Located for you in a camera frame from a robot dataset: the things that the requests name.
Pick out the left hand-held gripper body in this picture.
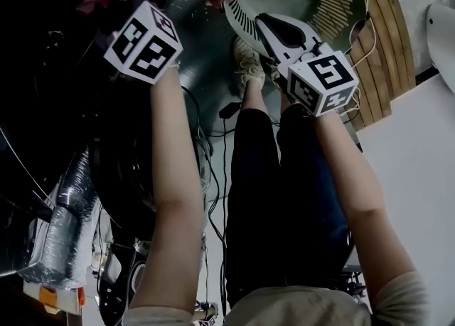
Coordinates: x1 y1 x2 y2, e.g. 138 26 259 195
94 0 184 86

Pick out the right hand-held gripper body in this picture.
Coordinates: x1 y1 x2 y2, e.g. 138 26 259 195
276 42 360 118

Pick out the dark grey washing machine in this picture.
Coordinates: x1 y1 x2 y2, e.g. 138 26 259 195
0 0 171 212

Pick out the person's right forearm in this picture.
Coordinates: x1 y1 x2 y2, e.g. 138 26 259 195
314 111 415 304

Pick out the person's left forearm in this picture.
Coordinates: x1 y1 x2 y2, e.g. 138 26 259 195
129 65 207 313

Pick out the person's right beige shoe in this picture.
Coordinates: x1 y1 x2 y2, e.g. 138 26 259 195
264 63 285 91

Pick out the person's beige shoe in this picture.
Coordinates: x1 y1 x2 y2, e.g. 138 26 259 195
232 36 267 87
264 63 285 91

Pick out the person's left beige shoe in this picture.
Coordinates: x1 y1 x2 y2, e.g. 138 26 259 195
232 36 267 87

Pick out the black power adapter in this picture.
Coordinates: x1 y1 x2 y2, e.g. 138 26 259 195
218 102 243 119

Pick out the curved wooden platform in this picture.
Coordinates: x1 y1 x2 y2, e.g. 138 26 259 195
351 0 417 132

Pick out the person's right leg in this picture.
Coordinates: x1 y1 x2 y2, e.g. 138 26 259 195
277 92 351 288

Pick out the person's leg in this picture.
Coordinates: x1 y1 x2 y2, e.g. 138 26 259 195
225 81 282 310
277 92 351 288

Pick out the person's left leg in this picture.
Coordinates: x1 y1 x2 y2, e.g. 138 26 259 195
225 81 282 310

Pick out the white plastic device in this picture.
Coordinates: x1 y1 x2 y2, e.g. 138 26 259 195
426 3 455 94

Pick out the person's beige shirt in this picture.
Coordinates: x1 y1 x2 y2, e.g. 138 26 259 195
122 271 431 326

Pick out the orange and white box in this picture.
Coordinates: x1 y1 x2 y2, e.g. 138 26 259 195
23 283 86 315

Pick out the thin black cable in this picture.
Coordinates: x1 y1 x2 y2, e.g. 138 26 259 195
181 85 221 240

